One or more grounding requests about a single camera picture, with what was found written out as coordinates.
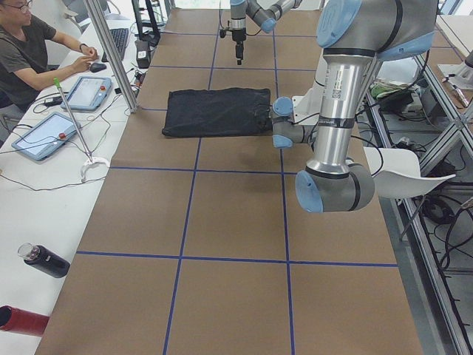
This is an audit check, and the seated person dark shirt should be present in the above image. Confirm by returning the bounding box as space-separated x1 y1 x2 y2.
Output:
1 1 98 112

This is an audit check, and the metal reacher grabber tool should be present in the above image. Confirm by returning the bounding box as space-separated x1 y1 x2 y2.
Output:
53 77 110 183

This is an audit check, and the black computer mouse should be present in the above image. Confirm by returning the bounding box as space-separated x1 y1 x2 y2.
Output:
89 62 107 73

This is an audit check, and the red bottle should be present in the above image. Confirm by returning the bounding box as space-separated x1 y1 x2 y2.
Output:
1 305 50 337

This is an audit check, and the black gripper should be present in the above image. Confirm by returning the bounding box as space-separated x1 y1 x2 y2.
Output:
231 27 247 66

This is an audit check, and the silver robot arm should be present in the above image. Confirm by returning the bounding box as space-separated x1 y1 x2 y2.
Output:
271 1 438 213
220 0 302 65

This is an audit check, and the teach pendant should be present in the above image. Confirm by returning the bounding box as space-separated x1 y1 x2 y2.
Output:
11 112 76 161
66 76 112 112

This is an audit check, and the aluminium frame post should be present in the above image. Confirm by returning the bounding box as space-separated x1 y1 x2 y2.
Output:
84 0 137 113

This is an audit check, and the white plastic chair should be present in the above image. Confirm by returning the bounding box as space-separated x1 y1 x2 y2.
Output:
364 146 456 199

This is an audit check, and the white pedestal base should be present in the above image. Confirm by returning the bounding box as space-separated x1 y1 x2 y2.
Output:
292 54 327 125

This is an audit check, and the far teach pendant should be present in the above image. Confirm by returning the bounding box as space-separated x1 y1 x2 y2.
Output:
66 76 112 112

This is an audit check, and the black keyboard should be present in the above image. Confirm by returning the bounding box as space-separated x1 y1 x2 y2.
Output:
109 28 129 60

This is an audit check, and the black graphic t-shirt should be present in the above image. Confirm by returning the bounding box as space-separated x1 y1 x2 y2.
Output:
162 87 272 138

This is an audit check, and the near teach pendant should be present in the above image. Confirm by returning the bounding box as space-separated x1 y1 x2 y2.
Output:
11 112 76 161

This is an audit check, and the black bottle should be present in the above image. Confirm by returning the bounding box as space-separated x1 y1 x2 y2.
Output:
17 243 70 278

